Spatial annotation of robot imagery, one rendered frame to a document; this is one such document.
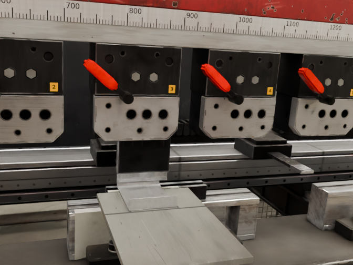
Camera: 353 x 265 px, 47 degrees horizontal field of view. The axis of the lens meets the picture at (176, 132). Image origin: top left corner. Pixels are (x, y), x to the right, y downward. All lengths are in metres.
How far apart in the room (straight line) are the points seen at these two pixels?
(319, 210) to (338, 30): 0.41
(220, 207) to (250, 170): 0.33
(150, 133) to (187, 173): 0.37
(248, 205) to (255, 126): 0.18
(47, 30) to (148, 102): 0.20
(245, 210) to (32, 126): 0.46
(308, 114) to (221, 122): 0.19
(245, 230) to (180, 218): 0.25
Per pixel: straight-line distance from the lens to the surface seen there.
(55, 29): 0.68
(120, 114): 0.70
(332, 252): 0.93
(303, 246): 0.93
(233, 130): 0.78
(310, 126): 0.88
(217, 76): 0.71
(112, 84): 0.65
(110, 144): 0.95
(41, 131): 0.69
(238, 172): 1.14
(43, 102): 0.68
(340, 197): 1.01
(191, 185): 0.82
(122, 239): 0.61
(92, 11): 0.68
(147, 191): 0.77
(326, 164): 1.30
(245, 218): 0.89
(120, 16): 0.69
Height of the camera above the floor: 1.30
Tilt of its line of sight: 14 degrees down
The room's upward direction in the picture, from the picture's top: 4 degrees clockwise
